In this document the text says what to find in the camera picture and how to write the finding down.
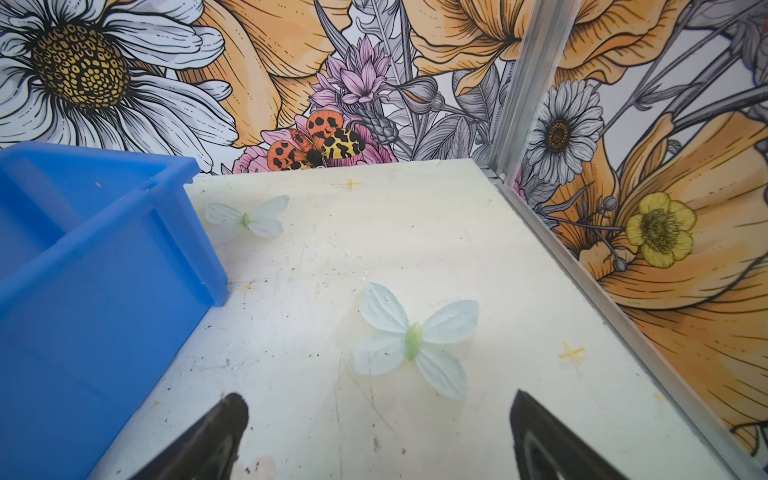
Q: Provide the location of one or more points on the right aluminium corner post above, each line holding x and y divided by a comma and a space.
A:
646, 160

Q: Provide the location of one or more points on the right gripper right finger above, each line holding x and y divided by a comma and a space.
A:
545, 448

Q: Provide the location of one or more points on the blue plastic storage bin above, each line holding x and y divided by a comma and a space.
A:
106, 271

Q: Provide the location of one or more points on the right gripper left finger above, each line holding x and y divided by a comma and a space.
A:
206, 450

